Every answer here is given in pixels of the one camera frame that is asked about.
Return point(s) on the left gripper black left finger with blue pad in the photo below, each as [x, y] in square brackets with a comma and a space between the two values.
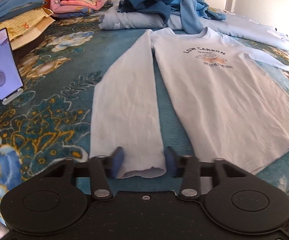
[101, 168]

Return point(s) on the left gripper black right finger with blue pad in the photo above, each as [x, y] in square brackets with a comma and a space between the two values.
[186, 167]

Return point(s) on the pale blue long-sleeve shirt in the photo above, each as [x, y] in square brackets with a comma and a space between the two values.
[229, 107]

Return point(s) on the teal floral bed blanket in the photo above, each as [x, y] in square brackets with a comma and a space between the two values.
[51, 120]

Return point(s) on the smartphone on white stand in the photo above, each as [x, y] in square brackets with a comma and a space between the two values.
[11, 84]

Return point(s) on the light blue folded duvet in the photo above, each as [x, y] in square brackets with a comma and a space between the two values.
[234, 25]

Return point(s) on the beige pillow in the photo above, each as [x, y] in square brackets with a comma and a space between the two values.
[32, 34]

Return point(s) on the light blue garment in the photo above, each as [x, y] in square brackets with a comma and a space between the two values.
[191, 12]

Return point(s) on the yellow striped pillow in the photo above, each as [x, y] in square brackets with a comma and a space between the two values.
[20, 24]

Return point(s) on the pink folded cartoon quilt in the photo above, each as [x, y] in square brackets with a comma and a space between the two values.
[80, 0]

